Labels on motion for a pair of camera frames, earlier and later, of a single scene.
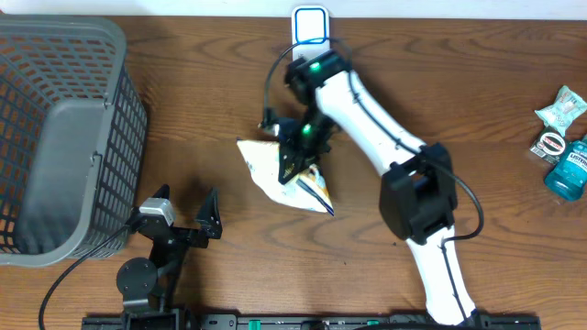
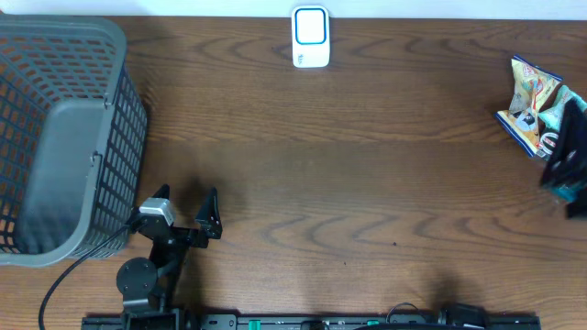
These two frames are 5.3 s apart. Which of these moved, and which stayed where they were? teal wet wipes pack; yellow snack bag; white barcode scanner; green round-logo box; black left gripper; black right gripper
Moved: yellow snack bag; black right gripper
Stayed: green round-logo box; teal wet wipes pack; white barcode scanner; black left gripper
